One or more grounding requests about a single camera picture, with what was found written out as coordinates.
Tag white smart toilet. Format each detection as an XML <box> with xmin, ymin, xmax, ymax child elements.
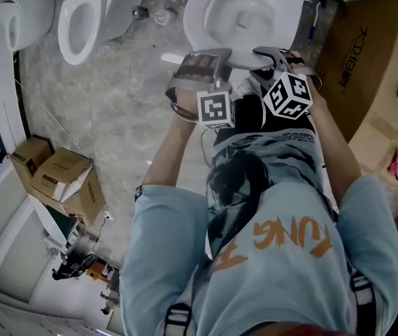
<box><xmin>183</xmin><ymin>0</ymin><xmax>336</xmax><ymax>71</ymax></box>

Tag stacked small cardboard boxes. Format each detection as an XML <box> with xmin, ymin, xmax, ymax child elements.
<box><xmin>29</xmin><ymin>148</ymin><xmax>107</xmax><ymax>225</ymax></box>

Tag person's light blue shirt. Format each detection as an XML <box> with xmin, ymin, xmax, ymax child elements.
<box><xmin>120</xmin><ymin>129</ymin><xmax>398</xmax><ymax>336</ymax></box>

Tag person's left hand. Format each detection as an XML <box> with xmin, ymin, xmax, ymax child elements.
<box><xmin>176</xmin><ymin>53</ymin><xmax>217</xmax><ymax>80</ymax></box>

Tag small brown cardboard box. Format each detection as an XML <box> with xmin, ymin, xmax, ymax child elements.
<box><xmin>9</xmin><ymin>134</ymin><xmax>55</xmax><ymax>188</ymax></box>

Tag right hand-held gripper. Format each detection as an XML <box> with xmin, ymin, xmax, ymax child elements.
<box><xmin>248</xmin><ymin>46</ymin><xmax>322</xmax><ymax>120</ymax></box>

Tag white blue-handled tool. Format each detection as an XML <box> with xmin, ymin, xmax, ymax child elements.
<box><xmin>306</xmin><ymin>1</ymin><xmax>322</xmax><ymax>45</ymax></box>

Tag person's right hand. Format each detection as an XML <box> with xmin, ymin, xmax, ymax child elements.
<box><xmin>285</xmin><ymin>49</ymin><xmax>307</xmax><ymax>72</ymax></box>

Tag white rounded toilet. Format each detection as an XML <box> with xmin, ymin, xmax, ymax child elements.
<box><xmin>0</xmin><ymin>0</ymin><xmax>57</xmax><ymax>52</ymax></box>

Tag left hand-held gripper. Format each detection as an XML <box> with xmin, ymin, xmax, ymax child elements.
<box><xmin>165</xmin><ymin>46</ymin><xmax>236</xmax><ymax>130</ymax></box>

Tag black white harness strap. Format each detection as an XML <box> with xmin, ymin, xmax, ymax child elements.
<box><xmin>163</xmin><ymin>302</ymin><xmax>192</xmax><ymax>336</ymax></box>
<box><xmin>348</xmin><ymin>270</ymin><xmax>378</xmax><ymax>336</ymax></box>

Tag person's bare neck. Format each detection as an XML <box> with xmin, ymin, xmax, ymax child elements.
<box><xmin>243</xmin><ymin>322</ymin><xmax>325</xmax><ymax>336</ymax></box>

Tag person's left forearm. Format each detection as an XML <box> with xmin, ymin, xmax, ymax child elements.
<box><xmin>141</xmin><ymin>92</ymin><xmax>206</xmax><ymax>188</ymax></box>

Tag large brown cardboard box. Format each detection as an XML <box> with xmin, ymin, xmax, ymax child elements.
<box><xmin>315</xmin><ymin>0</ymin><xmax>398</xmax><ymax>223</ymax></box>

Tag white floor drain cover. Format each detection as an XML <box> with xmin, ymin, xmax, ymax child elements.
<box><xmin>153</xmin><ymin>8</ymin><xmax>171</xmax><ymax>25</ymax></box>

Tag pink cloth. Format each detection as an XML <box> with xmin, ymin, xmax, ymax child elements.
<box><xmin>386</xmin><ymin>148</ymin><xmax>398</xmax><ymax>180</ymax></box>

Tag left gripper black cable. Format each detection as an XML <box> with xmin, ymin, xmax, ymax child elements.
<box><xmin>169</xmin><ymin>92</ymin><xmax>220</xmax><ymax>167</ymax></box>

